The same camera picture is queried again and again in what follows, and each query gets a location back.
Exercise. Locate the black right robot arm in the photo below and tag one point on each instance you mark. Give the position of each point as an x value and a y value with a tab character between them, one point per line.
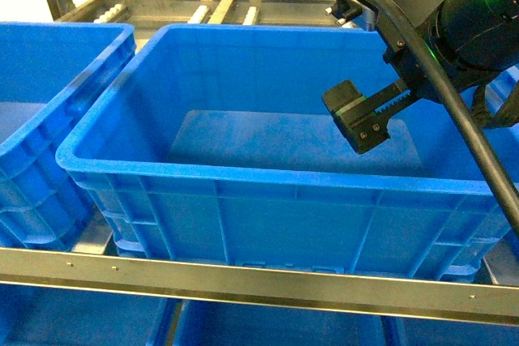
474	41

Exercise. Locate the blue plastic bin left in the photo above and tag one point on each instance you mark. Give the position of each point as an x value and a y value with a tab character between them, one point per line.
51	74

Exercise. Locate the steel shelving rack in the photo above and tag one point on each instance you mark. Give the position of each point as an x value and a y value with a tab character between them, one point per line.
472	303

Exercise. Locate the blue lower bin left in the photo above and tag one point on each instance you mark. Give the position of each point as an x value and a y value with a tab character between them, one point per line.
53	316

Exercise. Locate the blue plastic bin right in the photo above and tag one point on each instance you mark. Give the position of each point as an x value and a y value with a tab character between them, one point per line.
495	105

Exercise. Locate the blue plastic bin middle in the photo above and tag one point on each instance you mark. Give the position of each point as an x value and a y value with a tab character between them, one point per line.
213	146

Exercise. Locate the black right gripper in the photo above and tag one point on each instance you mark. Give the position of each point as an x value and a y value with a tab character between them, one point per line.
363	120

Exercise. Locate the blue plastic bin lower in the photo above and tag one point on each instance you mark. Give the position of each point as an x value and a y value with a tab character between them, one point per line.
213	323

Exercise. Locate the blue plastic bin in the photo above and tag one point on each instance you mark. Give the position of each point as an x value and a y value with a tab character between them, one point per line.
495	105
213	323
213	146
51	74

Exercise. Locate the blue lower bin right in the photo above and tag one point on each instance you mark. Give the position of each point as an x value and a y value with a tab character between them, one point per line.
411	331

